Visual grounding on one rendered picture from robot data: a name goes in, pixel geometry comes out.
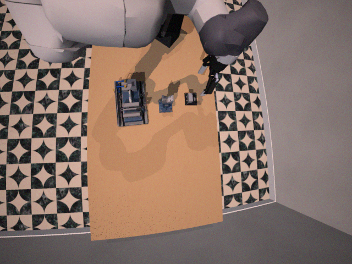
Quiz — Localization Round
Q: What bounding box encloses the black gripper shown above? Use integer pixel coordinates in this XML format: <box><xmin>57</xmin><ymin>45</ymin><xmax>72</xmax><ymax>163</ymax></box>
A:
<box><xmin>198</xmin><ymin>55</ymin><xmax>228</xmax><ymax>96</ymax></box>

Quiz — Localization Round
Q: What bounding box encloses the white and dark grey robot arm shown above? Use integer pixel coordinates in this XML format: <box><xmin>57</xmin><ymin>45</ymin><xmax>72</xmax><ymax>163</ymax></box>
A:
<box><xmin>4</xmin><ymin>0</ymin><xmax>268</xmax><ymax>64</ymax></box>

